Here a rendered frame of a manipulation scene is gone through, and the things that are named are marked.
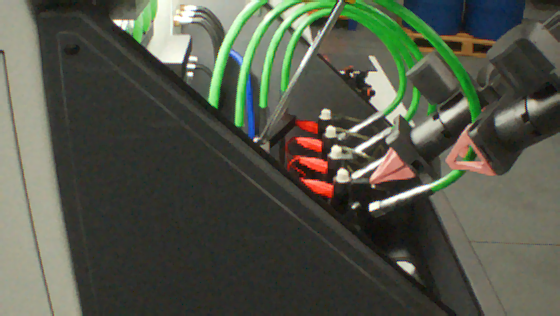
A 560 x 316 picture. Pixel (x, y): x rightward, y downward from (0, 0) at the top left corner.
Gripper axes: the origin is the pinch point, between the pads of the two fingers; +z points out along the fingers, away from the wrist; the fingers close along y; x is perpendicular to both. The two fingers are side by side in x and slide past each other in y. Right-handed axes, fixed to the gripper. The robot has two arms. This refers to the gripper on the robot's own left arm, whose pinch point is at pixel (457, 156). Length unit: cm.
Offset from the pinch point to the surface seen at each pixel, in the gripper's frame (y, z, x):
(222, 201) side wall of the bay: 34.2, -4.9, -14.9
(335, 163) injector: -2.9, 25.0, -7.3
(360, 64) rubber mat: -76, 76, -19
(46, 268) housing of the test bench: 48, 8, -20
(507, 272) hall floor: -122, 123, 91
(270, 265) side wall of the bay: 32.8, -1.9, -7.2
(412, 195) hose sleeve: 4.6, 6.7, 0.9
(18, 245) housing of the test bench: 49, 8, -24
